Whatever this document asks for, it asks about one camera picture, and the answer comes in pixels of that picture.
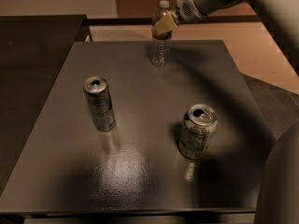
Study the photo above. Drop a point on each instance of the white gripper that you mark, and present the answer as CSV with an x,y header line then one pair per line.
x,y
186,8

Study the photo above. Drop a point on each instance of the clear plastic water bottle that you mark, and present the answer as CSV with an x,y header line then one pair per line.
x,y
161,45

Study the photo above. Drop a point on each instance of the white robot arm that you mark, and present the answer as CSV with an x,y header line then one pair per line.
x,y
278,201

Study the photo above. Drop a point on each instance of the slim silver redbull can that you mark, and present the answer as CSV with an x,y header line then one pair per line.
x,y
97,94

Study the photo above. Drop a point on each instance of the wide silver soda can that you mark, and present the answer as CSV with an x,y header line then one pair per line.
x,y
199,125

